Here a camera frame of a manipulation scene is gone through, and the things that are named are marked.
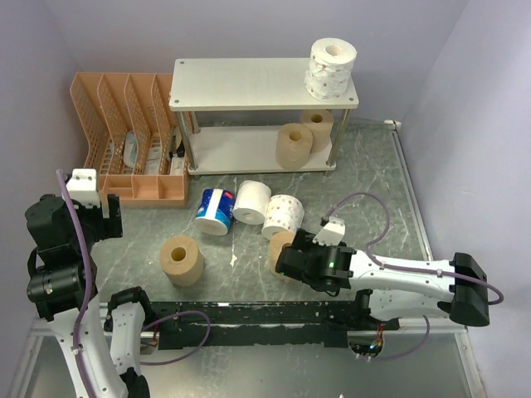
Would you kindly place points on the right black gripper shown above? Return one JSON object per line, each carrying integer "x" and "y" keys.
{"x": 303, "y": 240}

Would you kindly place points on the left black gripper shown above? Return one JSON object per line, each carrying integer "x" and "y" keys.
{"x": 106, "y": 226}

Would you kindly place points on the brown paper roll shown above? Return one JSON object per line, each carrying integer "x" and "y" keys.
{"x": 293, "y": 146}

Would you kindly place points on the white floral roll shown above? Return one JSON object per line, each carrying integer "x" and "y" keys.
{"x": 330, "y": 67}
{"x": 284, "y": 213}

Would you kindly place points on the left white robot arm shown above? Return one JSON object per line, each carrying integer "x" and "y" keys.
{"x": 102, "y": 356}

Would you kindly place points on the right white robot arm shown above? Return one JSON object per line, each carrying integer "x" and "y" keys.
{"x": 391, "y": 288}

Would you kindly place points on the white two-tier metal shelf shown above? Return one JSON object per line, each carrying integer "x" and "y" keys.
{"x": 252, "y": 84}

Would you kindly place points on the tissue pack in organizer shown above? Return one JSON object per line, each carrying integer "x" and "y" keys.
{"x": 132, "y": 149}

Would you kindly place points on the orange plastic file organizer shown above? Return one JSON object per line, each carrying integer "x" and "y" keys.
{"x": 108, "y": 106}

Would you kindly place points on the plain white paper roll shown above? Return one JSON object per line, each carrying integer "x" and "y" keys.
{"x": 252, "y": 201}

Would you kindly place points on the black pen in organizer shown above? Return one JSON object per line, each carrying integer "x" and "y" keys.
{"x": 171, "y": 145}

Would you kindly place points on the blue wrapped paper roll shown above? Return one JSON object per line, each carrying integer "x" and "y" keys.
{"x": 215, "y": 211}

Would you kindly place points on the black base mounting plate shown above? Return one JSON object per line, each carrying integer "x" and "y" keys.
{"x": 264, "y": 323}

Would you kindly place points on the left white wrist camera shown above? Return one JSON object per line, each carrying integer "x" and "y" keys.
{"x": 83, "y": 187}

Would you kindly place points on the white wall plug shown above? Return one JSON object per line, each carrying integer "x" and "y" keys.
{"x": 394, "y": 123}

